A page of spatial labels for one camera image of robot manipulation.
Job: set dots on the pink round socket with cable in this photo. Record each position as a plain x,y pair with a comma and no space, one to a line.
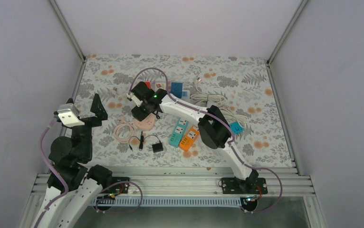
125,130

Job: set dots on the aluminium corner frame post right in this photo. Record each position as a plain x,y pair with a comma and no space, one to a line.
287,31

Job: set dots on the aluminium corner frame post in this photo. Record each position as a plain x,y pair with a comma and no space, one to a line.
287,31
65,26

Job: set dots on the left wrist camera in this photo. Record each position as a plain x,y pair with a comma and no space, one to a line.
67,114

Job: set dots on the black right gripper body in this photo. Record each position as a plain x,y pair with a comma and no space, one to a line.
146,112

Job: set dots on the white multicolour power strip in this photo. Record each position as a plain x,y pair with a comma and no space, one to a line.
183,95

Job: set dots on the red cube socket adapter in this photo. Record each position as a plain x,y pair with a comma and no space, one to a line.
148,84

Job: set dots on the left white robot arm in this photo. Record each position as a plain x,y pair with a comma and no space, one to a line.
71,185

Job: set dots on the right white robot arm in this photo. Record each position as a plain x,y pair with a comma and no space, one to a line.
213,127

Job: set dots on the floral patterned table mat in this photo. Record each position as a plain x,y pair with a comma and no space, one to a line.
240,86

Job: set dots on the blue cube socket adapter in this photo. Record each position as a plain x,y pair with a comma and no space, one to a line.
176,89

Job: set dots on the teal power strip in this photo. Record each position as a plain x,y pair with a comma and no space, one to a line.
178,132

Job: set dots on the white cube socket adapter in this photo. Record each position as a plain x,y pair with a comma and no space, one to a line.
159,85

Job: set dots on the aluminium corner frame post left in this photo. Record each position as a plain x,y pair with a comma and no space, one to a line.
65,26

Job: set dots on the cyan small adapter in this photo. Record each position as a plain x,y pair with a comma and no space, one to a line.
236,128

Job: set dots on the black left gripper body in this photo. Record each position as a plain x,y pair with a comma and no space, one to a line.
95,121

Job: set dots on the orange power strip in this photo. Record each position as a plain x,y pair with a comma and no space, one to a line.
189,138

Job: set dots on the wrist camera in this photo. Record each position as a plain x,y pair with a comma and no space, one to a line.
67,114
131,97

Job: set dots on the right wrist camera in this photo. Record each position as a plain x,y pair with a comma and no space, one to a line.
131,97

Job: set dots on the aluminium front rail base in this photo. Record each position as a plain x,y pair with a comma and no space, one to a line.
200,187

